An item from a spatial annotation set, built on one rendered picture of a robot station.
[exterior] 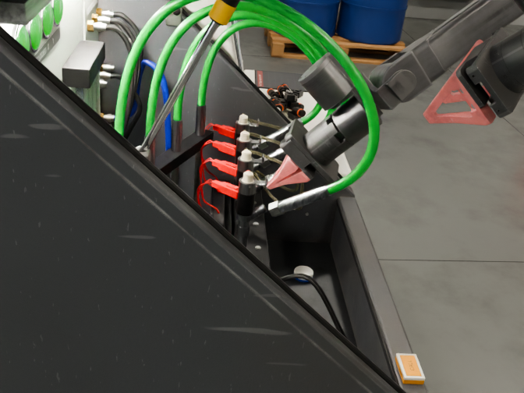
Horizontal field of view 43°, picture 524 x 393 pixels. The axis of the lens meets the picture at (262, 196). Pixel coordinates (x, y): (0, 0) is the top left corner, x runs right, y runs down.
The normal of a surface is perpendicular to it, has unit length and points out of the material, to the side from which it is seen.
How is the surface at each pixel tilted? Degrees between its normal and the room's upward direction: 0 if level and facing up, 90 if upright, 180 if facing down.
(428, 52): 68
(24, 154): 90
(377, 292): 0
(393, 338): 0
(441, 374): 0
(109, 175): 90
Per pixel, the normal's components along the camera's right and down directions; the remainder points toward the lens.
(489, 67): 0.59, -0.33
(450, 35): 0.19, 0.07
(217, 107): 0.06, 0.48
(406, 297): 0.10, -0.87
